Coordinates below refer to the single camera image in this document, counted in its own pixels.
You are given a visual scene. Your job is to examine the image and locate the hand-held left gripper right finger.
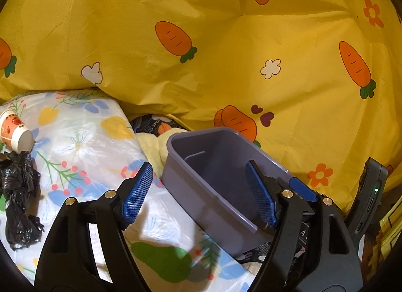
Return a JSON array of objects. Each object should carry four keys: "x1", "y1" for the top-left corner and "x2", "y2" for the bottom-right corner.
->
[{"x1": 244, "y1": 160, "x2": 362, "y2": 292}]

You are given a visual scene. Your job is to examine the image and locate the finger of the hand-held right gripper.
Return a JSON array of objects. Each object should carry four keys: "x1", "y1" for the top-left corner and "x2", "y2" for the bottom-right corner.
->
[{"x1": 289, "y1": 177, "x2": 318, "y2": 202}]

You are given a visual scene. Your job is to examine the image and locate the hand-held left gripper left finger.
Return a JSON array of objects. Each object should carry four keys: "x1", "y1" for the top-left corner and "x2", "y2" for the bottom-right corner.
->
[{"x1": 34, "y1": 161, "x2": 154, "y2": 292}]

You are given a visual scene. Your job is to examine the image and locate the grey plastic bin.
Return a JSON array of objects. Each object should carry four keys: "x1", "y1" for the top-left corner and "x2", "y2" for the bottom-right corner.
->
[{"x1": 162, "y1": 128, "x2": 297, "y2": 255}]

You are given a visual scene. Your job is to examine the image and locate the black plastic bag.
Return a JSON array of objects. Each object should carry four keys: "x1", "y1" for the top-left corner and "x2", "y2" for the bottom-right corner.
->
[{"x1": 0, "y1": 150, "x2": 44, "y2": 251}]

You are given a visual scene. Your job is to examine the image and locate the large orange-print paper cup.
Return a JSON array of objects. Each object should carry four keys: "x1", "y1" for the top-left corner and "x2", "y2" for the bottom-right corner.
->
[{"x1": 0, "y1": 110, "x2": 33, "y2": 153}]

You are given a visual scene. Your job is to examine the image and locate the pale yellow cloth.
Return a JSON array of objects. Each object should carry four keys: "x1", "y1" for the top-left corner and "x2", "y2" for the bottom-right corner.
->
[{"x1": 135, "y1": 129, "x2": 186, "y2": 173}]

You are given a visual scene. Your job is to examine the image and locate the floral plastic tablecloth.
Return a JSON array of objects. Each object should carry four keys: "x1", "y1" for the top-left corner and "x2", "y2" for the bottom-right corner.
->
[{"x1": 0, "y1": 89, "x2": 274, "y2": 292}]

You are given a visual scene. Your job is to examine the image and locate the yellow carrot-print curtain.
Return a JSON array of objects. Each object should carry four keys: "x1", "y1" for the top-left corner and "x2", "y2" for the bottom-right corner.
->
[{"x1": 0, "y1": 0, "x2": 402, "y2": 214}]

